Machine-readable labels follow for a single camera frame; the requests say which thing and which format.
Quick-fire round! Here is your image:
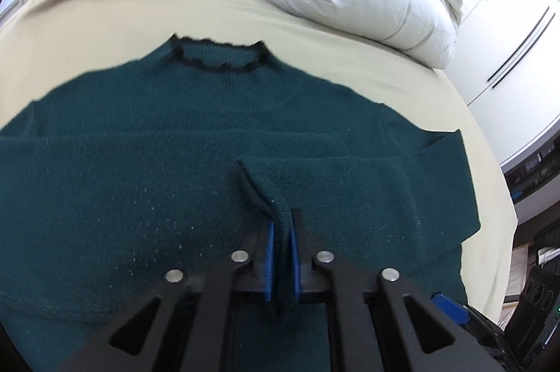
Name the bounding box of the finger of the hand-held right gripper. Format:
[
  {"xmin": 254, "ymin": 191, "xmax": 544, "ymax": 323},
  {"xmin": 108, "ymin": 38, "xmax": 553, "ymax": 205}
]
[{"xmin": 431, "ymin": 292, "xmax": 467, "ymax": 325}]

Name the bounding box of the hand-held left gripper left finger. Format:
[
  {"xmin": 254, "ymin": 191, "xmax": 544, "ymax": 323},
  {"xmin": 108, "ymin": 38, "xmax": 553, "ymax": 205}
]
[{"xmin": 57, "ymin": 219, "xmax": 276, "ymax": 372}]

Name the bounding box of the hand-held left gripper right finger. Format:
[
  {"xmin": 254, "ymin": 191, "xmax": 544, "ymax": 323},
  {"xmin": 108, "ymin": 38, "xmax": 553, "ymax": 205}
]
[{"xmin": 290, "ymin": 209, "xmax": 504, "ymax": 372}]

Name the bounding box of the dark green knit sweater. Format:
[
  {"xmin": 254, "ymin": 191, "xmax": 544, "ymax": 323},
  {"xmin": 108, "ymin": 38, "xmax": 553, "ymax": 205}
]
[{"xmin": 0, "ymin": 33, "xmax": 482, "ymax": 372}]

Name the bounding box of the dark shelf unit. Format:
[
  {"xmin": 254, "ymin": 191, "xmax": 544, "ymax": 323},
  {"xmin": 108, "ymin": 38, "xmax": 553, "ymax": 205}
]
[{"xmin": 501, "ymin": 133, "xmax": 560, "ymax": 206}]

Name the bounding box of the white wardrobe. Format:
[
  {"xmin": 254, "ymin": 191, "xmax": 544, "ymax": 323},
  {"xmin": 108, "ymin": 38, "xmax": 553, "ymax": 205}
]
[{"xmin": 455, "ymin": 0, "xmax": 560, "ymax": 171}]

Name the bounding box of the bed with beige sheet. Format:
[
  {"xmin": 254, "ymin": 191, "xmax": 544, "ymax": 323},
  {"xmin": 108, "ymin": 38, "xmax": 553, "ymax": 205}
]
[{"xmin": 0, "ymin": 0, "xmax": 519, "ymax": 355}]

